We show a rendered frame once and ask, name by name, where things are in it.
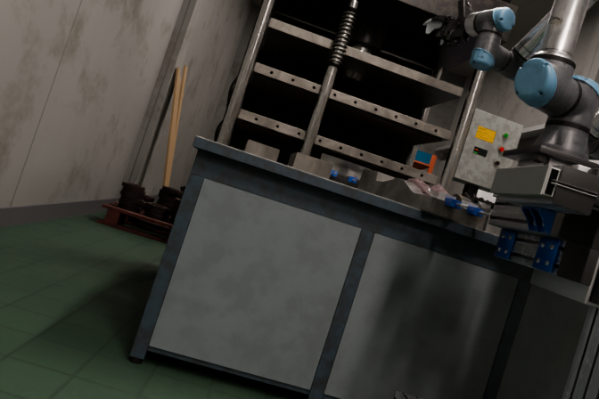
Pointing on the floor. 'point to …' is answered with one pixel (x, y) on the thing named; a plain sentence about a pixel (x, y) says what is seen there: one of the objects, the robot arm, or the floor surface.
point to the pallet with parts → (143, 211)
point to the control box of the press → (485, 150)
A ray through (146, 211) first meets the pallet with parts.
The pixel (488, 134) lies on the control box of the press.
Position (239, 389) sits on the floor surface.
